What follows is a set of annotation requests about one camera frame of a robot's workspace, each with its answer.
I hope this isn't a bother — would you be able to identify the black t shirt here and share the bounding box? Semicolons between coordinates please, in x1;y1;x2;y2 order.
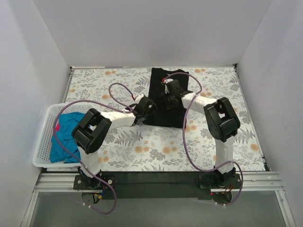
143;68;189;129

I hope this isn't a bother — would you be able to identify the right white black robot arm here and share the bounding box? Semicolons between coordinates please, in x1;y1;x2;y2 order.
162;78;241;188

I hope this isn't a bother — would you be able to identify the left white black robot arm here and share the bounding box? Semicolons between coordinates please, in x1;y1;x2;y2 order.
71;95;157;189

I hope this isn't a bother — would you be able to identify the floral tablecloth mat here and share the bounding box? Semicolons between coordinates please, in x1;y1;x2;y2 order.
65;67;265;171

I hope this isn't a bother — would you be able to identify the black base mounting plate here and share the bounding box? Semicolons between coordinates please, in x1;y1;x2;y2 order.
73;172;241;200

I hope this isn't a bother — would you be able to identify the blue t shirt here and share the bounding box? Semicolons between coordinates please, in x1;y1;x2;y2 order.
50;112;85;163

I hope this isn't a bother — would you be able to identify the pink t shirt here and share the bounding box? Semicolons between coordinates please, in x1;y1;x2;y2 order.
55;123;60;131

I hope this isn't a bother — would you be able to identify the white plastic laundry basket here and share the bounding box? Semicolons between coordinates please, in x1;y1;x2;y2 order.
32;103;93;168

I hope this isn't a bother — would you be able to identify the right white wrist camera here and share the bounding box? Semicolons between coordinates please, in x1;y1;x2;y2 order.
161;78;174;94

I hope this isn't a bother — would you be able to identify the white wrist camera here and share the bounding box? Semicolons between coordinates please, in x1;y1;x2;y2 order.
134;93;145;104
161;78;174;94

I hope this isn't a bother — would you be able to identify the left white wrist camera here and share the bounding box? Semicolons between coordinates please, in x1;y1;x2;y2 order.
134;93;145;104

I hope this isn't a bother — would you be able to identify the aluminium frame rail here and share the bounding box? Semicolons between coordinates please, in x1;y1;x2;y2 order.
34;172;284;192

